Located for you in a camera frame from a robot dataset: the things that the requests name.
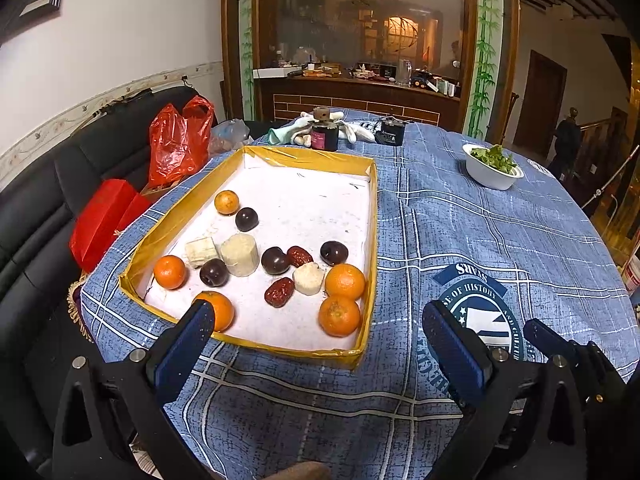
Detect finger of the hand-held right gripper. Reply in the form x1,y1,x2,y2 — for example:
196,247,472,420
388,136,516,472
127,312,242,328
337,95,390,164
523,317,582,362

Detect white flat box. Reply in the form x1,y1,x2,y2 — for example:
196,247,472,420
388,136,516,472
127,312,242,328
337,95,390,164
252,66,303,80

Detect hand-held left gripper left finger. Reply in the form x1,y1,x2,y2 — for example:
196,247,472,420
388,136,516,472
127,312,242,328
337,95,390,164
52,300,217,480

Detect black box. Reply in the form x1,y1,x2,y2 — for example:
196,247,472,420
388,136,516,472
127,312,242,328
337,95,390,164
375,116,406,147

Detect framed wall picture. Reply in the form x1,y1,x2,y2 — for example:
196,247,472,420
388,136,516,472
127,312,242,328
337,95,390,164
0,0,68,46

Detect dark jar with cork lid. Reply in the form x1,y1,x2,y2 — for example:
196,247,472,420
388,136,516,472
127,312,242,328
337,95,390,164
310,107,341,152

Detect white peeled food chunk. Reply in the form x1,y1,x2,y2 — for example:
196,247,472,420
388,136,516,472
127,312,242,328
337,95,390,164
184,237,220,268
293,261,328,297

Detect wooden mirrored cabinet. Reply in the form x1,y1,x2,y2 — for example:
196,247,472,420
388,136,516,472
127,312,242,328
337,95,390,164
222,0,521,136

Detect brown rounded object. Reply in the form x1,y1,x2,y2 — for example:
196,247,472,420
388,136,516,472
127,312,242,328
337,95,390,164
270,462,331,480

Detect clear plastic bag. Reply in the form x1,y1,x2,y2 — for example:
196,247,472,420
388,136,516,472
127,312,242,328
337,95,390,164
209,119,251,156

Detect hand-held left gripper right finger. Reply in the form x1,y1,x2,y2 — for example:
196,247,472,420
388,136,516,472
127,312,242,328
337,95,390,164
421,301,588,480

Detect blue plaid tablecloth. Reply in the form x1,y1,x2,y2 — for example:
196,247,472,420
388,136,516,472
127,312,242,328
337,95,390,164
80,107,640,480

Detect black leather sofa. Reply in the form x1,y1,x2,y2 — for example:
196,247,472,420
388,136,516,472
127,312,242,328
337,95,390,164
0,85,221,480

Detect pile of assorted small items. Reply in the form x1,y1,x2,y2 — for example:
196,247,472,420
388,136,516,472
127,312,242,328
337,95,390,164
290,55,463,98

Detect large white cylindrical food chunk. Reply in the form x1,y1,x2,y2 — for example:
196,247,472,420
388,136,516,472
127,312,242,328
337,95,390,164
220,233,260,277

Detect orange tangerine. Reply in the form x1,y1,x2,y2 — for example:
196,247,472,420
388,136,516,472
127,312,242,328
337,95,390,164
325,263,367,301
214,190,240,216
192,291,236,333
318,295,362,338
153,255,188,291

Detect dark figurine statue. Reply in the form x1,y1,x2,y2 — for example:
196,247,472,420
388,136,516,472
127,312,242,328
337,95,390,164
552,107,583,171

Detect dark wooden door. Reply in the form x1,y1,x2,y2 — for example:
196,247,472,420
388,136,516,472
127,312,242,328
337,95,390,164
515,50,568,161

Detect red jujube date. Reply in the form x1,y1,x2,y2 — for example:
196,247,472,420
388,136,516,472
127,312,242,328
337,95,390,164
286,246,314,268
264,277,296,309

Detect red plastic bag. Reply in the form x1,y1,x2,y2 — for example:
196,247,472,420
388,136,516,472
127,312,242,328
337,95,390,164
148,95,216,190

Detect green leafy vegetables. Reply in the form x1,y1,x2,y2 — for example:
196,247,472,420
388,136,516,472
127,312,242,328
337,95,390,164
470,144,518,176

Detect red fringed cloth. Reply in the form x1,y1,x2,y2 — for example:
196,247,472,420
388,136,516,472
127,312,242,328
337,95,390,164
67,280,96,343

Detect yellow-edged white tray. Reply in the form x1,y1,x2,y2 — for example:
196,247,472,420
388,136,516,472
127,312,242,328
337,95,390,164
119,146,379,371

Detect wooden stair railing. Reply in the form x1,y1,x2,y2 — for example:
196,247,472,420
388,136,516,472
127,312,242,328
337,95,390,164
582,107,640,216

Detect white patterned cloth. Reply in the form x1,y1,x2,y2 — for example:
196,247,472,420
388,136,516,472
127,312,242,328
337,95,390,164
337,119,377,144

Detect white bowl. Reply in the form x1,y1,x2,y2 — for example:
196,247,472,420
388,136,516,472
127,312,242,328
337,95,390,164
462,143,525,191

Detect pale green cloth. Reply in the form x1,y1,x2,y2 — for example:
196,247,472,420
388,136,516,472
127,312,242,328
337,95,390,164
267,111,321,146

